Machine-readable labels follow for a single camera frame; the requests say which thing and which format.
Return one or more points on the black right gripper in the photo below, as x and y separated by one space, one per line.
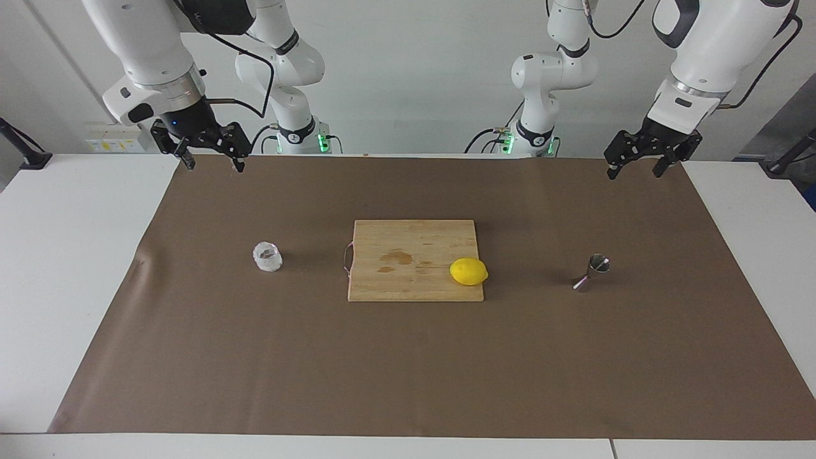
191 121

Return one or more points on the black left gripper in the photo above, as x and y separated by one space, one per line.
666 141

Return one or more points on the steel double jigger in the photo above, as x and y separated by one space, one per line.
598 263

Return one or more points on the small clear glass cup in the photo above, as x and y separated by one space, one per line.
268 258

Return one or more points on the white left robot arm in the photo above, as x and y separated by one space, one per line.
707 51

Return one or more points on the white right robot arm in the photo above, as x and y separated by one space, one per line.
140 44

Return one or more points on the yellow lemon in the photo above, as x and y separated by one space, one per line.
468 272

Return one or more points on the brown paper table mat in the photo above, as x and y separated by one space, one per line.
255 357

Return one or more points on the wooden cutting board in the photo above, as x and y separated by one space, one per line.
408 280

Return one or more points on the white wall socket box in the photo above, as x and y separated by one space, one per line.
115 137

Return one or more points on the black camera stand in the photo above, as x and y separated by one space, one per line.
781 167
32 159

